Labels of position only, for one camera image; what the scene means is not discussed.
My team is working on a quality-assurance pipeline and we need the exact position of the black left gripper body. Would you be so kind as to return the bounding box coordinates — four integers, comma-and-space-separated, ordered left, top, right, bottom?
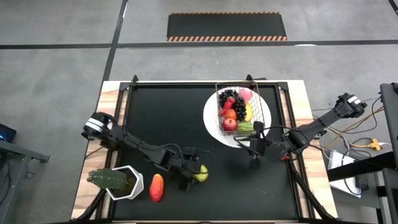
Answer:
178, 146, 200, 192

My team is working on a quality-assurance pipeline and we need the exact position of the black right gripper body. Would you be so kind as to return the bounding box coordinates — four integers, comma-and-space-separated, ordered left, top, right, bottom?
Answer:
248, 121, 267, 170

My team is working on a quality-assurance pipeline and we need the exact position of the green apple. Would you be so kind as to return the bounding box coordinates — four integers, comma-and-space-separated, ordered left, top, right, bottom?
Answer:
193, 164, 209, 183

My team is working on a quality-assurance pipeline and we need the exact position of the red apple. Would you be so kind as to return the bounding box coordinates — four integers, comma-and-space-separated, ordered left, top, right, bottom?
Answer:
222, 118, 238, 132

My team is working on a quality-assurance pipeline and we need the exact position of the yellow mango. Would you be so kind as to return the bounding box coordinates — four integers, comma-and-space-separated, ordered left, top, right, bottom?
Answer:
244, 102, 253, 122

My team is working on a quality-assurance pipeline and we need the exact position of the black grape bunch with leaf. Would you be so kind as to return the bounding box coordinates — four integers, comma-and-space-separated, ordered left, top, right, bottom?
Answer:
233, 96, 248, 122

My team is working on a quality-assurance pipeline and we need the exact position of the red chili pepper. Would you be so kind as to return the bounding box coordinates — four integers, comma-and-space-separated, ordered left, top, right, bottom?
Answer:
220, 96, 236, 117

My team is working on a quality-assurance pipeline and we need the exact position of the pink fruit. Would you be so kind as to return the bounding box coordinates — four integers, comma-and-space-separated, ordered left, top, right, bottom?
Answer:
238, 87, 254, 102

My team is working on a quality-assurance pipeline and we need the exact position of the black table mat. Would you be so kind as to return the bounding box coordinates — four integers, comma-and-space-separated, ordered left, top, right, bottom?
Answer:
113, 83, 299, 220

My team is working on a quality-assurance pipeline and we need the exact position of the white round plate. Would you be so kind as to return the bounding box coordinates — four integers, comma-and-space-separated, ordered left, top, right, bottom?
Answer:
203, 86, 272, 149

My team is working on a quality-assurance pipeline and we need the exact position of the red-orange mango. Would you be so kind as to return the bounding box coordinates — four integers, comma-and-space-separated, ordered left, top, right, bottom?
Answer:
149, 173, 165, 203

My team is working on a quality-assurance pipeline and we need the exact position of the white hexagonal plant pot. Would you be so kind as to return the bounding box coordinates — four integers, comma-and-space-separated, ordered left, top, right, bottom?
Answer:
105, 165, 145, 201

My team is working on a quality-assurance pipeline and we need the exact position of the green cactus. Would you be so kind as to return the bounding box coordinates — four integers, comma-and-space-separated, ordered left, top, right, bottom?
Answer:
86, 168, 129, 190

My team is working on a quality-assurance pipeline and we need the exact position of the white box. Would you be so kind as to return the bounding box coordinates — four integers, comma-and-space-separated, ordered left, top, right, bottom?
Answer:
328, 149, 363, 198

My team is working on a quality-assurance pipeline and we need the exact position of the black desk beam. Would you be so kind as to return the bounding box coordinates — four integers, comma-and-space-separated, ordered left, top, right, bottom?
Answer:
326, 151, 398, 183

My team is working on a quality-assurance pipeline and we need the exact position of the black hazard-striped floor mat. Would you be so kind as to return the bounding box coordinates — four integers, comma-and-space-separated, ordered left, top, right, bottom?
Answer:
167, 11, 287, 42

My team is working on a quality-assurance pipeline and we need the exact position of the black side panel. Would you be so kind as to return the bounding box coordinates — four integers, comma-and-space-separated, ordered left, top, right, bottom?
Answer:
379, 82, 398, 162

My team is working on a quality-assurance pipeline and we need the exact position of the grey metal stand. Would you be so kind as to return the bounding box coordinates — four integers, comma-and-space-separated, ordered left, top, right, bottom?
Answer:
0, 139, 50, 224

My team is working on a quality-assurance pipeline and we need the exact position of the blue-lit black device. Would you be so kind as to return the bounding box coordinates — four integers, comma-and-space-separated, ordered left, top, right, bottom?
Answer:
0, 123, 17, 144

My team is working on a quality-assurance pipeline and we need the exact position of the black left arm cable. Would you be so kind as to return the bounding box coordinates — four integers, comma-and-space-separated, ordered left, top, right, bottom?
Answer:
198, 151, 215, 166

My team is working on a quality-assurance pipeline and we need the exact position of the metal wire basket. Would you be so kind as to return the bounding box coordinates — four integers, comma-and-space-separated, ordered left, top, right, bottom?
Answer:
215, 80, 265, 137

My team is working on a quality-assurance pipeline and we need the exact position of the black metal table frame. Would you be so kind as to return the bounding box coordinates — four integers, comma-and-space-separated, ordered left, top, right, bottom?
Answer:
70, 74, 340, 224

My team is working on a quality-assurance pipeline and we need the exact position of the yellow power plug cable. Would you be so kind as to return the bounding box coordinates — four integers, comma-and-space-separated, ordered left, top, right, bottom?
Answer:
349, 138, 382, 152

